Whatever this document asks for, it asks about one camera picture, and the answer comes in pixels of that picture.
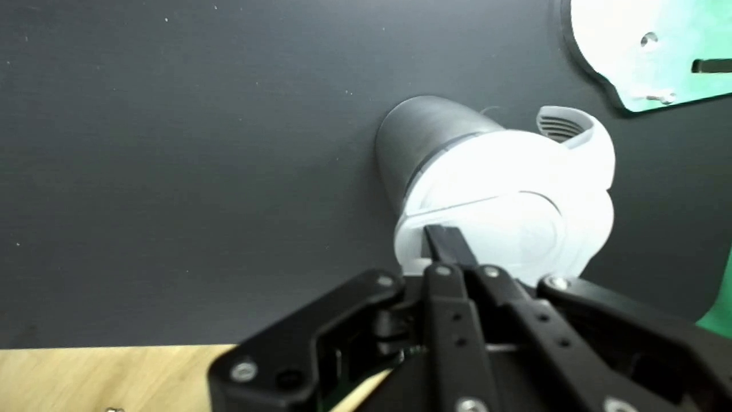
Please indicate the silver flask with white lid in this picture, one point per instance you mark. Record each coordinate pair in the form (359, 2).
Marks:
(532, 203)

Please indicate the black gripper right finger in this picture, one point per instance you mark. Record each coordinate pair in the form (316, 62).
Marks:
(609, 354)

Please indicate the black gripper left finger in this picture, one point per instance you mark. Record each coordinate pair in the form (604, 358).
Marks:
(423, 332)

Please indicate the metal mounting plate with screws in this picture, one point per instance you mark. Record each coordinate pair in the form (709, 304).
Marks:
(655, 54)

